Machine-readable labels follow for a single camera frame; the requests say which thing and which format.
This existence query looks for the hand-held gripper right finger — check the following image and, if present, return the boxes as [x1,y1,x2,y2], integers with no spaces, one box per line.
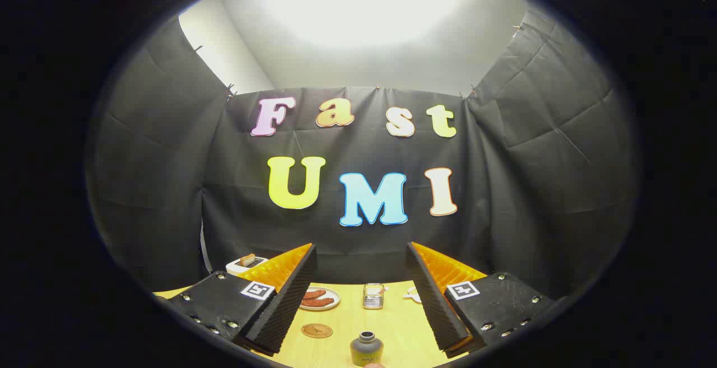
[406,241,555,357]

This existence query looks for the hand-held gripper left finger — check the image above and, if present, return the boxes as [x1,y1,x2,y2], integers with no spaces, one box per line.
[168,243,318,356]

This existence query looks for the silver green juice bottle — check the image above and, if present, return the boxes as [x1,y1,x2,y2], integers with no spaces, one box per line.
[351,331,384,367]

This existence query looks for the round wooden table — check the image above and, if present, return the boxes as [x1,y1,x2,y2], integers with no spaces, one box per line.
[154,280,477,368]

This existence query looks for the white plate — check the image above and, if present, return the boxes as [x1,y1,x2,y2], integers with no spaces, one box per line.
[299,287,341,311]

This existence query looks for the white toaster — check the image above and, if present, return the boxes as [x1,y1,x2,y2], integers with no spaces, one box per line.
[226,254,268,277]

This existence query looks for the metal wire holder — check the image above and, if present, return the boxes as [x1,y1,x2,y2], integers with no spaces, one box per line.
[362,283,385,309]

